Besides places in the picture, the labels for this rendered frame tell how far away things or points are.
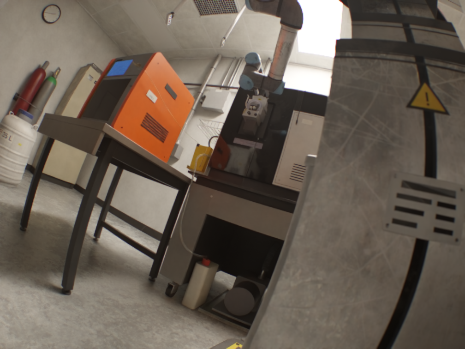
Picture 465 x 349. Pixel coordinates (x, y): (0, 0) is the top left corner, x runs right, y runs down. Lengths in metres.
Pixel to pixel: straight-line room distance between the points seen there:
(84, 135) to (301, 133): 1.07
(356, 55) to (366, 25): 0.08
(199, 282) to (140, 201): 1.94
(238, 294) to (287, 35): 1.27
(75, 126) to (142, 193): 2.12
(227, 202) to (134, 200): 2.09
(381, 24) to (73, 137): 0.97
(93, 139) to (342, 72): 0.77
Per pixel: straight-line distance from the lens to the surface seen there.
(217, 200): 1.12
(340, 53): 0.23
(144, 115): 1.01
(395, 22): 0.30
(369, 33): 0.28
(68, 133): 1.02
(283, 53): 0.98
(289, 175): 1.16
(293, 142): 1.22
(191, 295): 1.26
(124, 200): 3.18
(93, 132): 0.84
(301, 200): 0.34
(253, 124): 1.23
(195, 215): 1.16
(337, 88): 0.19
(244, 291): 1.22
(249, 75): 1.06
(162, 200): 2.76
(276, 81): 1.04
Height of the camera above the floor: 0.56
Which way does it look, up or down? 11 degrees up
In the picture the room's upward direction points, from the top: 20 degrees clockwise
